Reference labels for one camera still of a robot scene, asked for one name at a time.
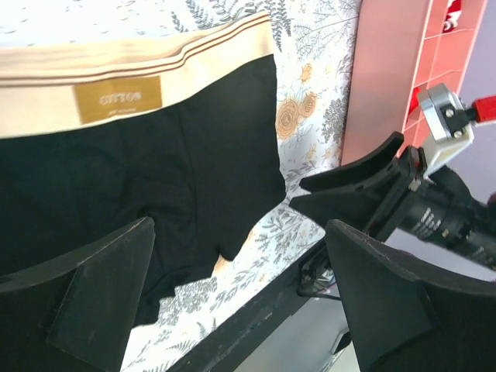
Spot red white striped rolled garment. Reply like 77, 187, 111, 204
443, 0, 462, 33

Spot black underwear beige waistband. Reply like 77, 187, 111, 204
1, 12, 286, 325

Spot floral patterned table mat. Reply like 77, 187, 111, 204
1, 1, 360, 371

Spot pink divided organizer box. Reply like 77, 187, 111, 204
342, 0, 487, 164

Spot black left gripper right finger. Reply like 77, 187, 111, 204
325, 220, 495, 371

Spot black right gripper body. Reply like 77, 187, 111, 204
363, 146, 495, 270

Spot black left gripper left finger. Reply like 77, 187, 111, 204
1, 218, 155, 371

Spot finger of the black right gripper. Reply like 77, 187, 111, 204
290, 184, 391, 236
300, 132, 404, 192

